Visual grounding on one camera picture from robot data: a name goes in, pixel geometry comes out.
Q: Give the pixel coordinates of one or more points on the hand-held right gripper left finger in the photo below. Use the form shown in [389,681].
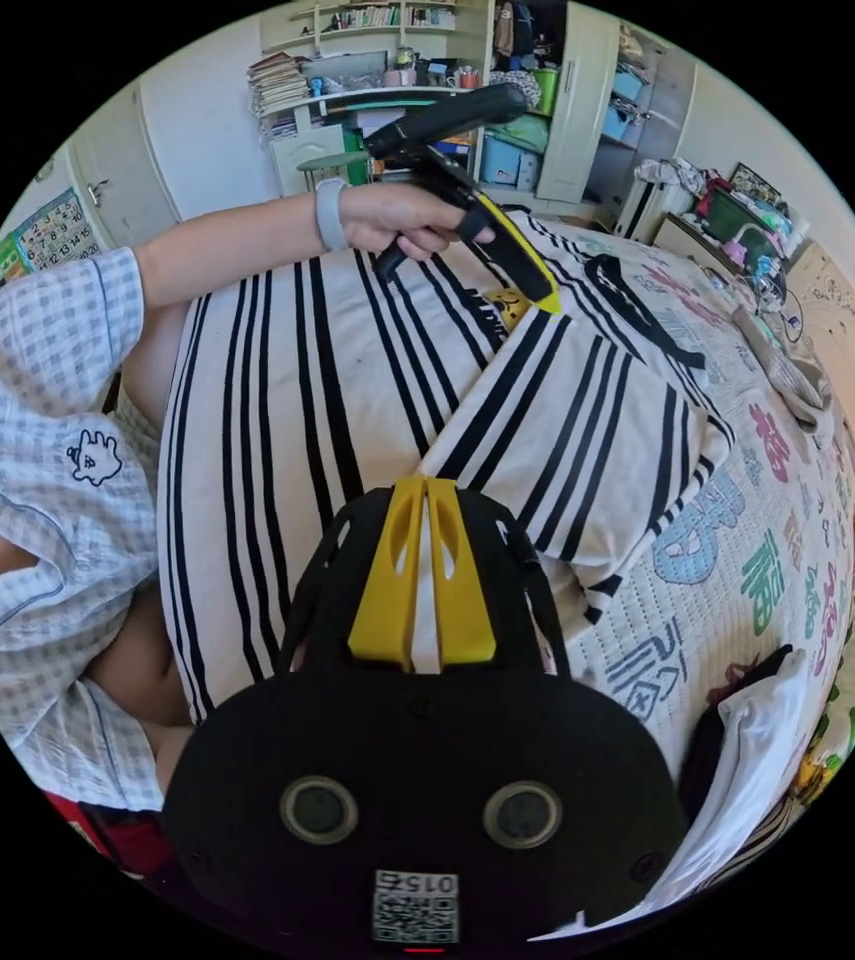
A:
[386,585]

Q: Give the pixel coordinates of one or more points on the white desk shelf with books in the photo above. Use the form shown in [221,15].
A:
[337,82]

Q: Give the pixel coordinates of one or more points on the bed with printed quilt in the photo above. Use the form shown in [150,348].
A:
[742,540]

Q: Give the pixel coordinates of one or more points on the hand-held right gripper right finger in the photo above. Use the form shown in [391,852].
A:
[464,600]

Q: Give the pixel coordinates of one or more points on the person's left forearm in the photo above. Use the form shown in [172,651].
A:
[239,240]

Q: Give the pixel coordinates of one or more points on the beige knitted garment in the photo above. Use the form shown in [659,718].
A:
[791,375]

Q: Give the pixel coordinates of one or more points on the person's left hand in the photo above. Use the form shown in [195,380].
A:
[389,217]

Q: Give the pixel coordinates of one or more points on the round green stool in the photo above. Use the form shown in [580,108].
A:
[329,163]

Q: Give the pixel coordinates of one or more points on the white radiator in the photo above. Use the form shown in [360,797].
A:
[648,199]

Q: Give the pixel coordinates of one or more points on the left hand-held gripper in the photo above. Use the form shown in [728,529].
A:
[448,178]

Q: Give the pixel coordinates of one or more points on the black and white striped t-shirt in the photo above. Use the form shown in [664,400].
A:
[284,420]

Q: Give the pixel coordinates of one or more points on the person's body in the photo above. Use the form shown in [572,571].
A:
[22,390]

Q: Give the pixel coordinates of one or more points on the pile of clothes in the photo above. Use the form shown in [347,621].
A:
[757,742]

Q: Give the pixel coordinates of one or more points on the cluttered bedside table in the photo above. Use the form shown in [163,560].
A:
[742,217]

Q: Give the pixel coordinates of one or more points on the white open wardrobe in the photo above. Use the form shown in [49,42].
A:
[584,105]

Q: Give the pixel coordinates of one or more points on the white door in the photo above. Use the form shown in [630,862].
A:
[123,172]

